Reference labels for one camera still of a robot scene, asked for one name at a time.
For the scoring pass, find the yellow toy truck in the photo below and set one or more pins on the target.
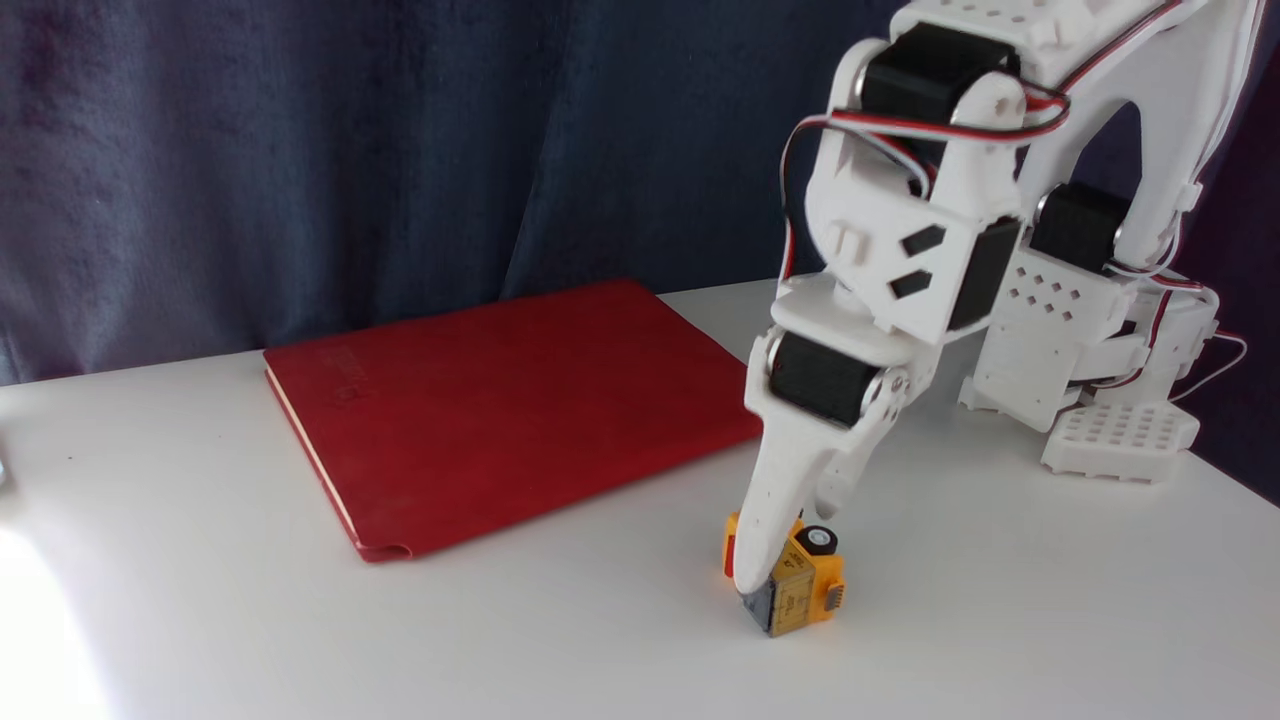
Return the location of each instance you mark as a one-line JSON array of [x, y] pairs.
[[805, 595]]

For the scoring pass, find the red notebook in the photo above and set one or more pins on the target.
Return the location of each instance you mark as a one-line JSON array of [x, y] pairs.
[[520, 410]]

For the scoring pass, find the dark blue curtain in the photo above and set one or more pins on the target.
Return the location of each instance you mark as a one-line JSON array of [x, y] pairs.
[[300, 150]]

